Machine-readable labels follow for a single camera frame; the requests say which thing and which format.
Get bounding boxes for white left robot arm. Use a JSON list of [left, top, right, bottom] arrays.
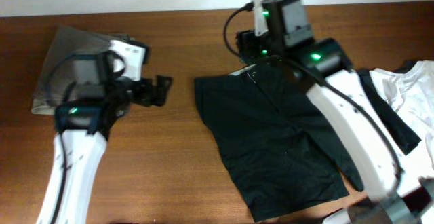
[[37, 40, 173, 223]]

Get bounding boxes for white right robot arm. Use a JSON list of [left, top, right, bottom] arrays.
[[235, 30, 433, 223]]

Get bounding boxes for white t-shirt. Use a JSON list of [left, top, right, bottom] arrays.
[[368, 60, 433, 192]]

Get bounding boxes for folded grey shorts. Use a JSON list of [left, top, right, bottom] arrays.
[[31, 25, 134, 115]]

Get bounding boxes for black shorts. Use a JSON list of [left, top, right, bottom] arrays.
[[194, 64, 364, 222]]

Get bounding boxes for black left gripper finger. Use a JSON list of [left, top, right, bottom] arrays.
[[154, 90, 168, 107], [156, 75, 173, 94]]

